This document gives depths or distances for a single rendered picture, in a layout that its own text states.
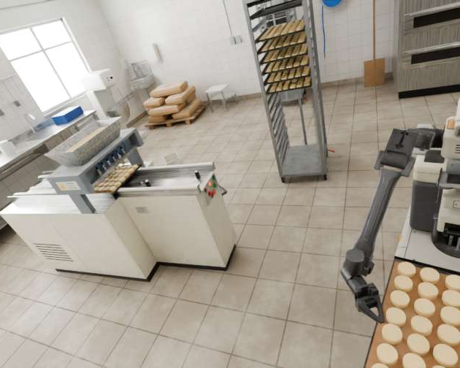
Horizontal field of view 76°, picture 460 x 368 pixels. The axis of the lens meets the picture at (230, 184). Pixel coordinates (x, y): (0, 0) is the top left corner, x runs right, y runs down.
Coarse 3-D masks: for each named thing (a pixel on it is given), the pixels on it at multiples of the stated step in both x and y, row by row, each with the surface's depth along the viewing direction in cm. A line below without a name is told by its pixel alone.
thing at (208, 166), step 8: (144, 168) 244; (152, 168) 240; (160, 168) 237; (168, 168) 234; (176, 168) 232; (184, 168) 229; (192, 168) 226; (200, 168) 224; (208, 168) 221; (40, 176) 297
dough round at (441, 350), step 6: (438, 348) 75; (444, 348) 75; (450, 348) 75; (438, 354) 74; (444, 354) 74; (450, 354) 74; (456, 354) 74; (438, 360) 74; (444, 360) 73; (450, 360) 73; (456, 360) 73; (444, 366) 74; (450, 366) 73
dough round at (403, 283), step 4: (400, 276) 93; (404, 276) 93; (396, 280) 92; (400, 280) 92; (404, 280) 92; (408, 280) 91; (396, 284) 91; (400, 284) 91; (404, 284) 91; (408, 284) 90; (412, 284) 90; (396, 288) 92; (400, 288) 90; (404, 288) 90; (408, 288) 89; (412, 288) 91
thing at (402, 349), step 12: (396, 264) 98; (396, 276) 95; (444, 276) 91; (444, 288) 88; (384, 300) 91; (432, 300) 86; (384, 312) 88; (408, 312) 86; (384, 324) 85; (408, 324) 84; (432, 324) 82; (408, 336) 81; (432, 336) 80; (372, 348) 82; (396, 348) 80; (408, 348) 79; (432, 348) 77; (456, 348) 76; (372, 360) 79; (432, 360) 76
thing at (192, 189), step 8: (32, 192) 268; (40, 192) 262; (48, 192) 257; (120, 192) 224; (128, 192) 222; (136, 192) 219; (144, 192) 216; (152, 192) 213; (160, 192) 210; (168, 192) 208; (176, 192) 205; (184, 192) 203; (192, 192) 200; (200, 192) 200
